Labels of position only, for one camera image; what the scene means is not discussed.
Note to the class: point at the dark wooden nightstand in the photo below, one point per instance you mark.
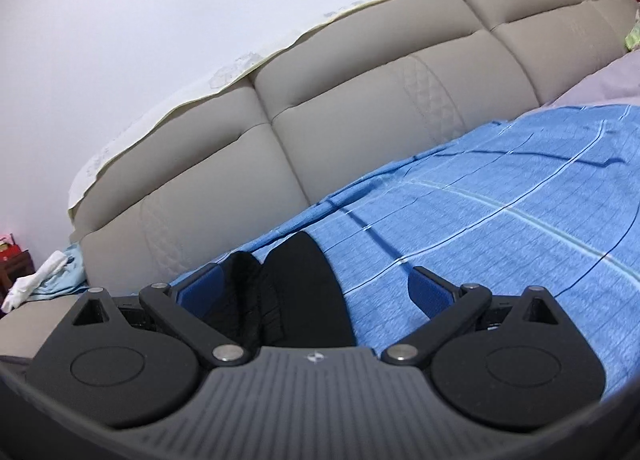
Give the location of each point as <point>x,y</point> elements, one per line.
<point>16,269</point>

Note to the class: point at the white lace cover cloth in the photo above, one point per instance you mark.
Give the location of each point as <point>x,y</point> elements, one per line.
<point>227,72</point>

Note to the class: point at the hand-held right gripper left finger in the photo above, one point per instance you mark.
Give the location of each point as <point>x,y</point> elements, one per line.
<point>200,286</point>

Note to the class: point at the green patterned cloth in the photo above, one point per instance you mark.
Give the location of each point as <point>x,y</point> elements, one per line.
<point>634,34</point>

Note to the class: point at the red box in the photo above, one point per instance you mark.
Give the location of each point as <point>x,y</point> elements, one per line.
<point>7,252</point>

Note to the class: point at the lilac pillow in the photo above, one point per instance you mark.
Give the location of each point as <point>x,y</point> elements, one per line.
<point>610,79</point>

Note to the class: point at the beige padded bed frame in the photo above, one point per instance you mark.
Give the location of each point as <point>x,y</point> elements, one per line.
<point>350,139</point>

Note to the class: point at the black pants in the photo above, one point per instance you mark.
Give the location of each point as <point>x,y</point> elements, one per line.
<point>300,290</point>

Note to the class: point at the blue checked blanket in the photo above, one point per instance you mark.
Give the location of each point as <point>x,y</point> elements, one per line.
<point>500,240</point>

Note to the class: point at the light blue cloth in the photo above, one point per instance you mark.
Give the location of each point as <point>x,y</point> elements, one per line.
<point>64,282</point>

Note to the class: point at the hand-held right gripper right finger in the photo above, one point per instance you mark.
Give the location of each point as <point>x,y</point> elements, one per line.
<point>430,291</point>

